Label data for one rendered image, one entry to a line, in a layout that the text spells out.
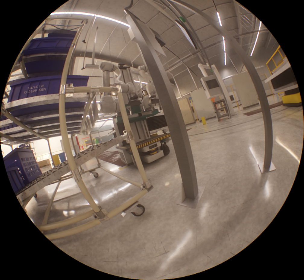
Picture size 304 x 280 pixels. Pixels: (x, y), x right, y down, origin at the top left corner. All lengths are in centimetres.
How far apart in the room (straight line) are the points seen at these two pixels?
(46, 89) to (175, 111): 70
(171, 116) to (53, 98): 57
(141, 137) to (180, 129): 115
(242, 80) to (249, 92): 86
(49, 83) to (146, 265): 93
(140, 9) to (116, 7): 207
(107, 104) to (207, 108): 596
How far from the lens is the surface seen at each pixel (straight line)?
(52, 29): 116
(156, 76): 47
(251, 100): 677
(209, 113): 642
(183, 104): 698
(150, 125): 244
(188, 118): 690
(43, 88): 66
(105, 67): 138
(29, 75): 99
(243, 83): 679
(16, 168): 113
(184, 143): 41
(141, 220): 58
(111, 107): 115
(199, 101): 653
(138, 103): 106
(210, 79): 381
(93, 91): 47
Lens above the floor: 44
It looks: 1 degrees up
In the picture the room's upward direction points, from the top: 17 degrees counter-clockwise
